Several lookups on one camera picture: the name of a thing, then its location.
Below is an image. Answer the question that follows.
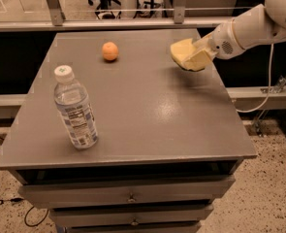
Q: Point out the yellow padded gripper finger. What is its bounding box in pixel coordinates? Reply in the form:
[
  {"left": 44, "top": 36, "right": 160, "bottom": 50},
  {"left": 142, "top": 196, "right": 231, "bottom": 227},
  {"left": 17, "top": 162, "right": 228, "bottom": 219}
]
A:
[
  {"left": 182, "top": 50, "right": 214, "bottom": 72},
  {"left": 192, "top": 33, "right": 213, "bottom": 49}
]

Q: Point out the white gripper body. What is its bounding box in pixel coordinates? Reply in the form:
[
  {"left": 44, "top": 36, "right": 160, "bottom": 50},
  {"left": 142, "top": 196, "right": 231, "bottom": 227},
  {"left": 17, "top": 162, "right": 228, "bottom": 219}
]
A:
[{"left": 208, "top": 20, "right": 245, "bottom": 59}]

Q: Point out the yellow sponge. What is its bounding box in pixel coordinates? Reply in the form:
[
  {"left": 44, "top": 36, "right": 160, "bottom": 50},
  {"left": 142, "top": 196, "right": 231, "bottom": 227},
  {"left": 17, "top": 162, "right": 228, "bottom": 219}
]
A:
[{"left": 170, "top": 38, "right": 214, "bottom": 73}]

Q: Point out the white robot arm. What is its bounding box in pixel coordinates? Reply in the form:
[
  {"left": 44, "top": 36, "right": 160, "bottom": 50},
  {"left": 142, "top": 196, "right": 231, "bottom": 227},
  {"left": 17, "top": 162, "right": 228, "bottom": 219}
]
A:
[{"left": 181, "top": 0, "right": 286, "bottom": 71}]

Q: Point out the clear plastic water bottle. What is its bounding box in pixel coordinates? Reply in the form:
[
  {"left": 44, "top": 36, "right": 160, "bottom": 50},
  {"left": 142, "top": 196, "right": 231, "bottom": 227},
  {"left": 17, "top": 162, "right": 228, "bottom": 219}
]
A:
[{"left": 54, "top": 65, "right": 98, "bottom": 150}]

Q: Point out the orange fruit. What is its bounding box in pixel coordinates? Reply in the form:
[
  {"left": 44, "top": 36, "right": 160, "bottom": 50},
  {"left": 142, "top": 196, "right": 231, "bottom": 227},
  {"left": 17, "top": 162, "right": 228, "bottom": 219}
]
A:
[{"left": 102, "top": 42, "right": 119, "bottom": 61}]

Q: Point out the grey drawer cabinet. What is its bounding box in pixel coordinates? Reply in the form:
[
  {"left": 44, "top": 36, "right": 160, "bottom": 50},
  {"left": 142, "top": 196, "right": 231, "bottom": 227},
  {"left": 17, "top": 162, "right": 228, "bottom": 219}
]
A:
[{"left": 0, "top": 30, "right": 256, "bottom": 233}]

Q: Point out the middle grey drawer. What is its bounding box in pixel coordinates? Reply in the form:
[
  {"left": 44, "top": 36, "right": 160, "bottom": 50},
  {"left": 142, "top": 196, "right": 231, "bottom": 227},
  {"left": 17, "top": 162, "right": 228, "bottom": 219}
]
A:
[{"left": 49, "top": 205, "right": 213, "bottom": 227}]

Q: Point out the grey drawer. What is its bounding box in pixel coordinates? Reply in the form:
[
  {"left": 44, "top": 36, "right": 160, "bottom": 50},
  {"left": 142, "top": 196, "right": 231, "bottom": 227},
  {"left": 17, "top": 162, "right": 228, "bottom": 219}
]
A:
[
  {"left": 49, "top": 205, "right": 213, "bottom": 227},
  {"left": 18, "top": 175, "right": 235, "bottom": 209}
]

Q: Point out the top grey drawer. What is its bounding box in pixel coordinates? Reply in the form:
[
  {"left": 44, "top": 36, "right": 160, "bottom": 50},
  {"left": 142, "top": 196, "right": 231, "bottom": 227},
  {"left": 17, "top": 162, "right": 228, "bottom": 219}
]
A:
[{"left": 18, "top": 175, "right": 235, "bottom": 209}]

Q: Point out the metal railing frame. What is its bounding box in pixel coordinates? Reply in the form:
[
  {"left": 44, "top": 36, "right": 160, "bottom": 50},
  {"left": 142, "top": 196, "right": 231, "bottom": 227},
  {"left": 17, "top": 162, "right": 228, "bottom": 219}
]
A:
[{"left": 0, "top": 0, "right": 286, "bottom": 33}]

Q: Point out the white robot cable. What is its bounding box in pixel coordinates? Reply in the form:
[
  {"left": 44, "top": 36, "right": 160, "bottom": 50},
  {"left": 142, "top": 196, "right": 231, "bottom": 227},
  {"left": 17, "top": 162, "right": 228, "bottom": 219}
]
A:
[{"left": 236, "top": 42, "right": 275, "bottom": 114}]

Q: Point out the black floor cable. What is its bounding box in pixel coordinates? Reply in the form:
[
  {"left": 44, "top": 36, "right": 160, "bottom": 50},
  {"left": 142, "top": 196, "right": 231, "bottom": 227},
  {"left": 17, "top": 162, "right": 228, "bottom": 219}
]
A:
[{"left": 0, "top": 136, "right": 49, "bottom": 228}]

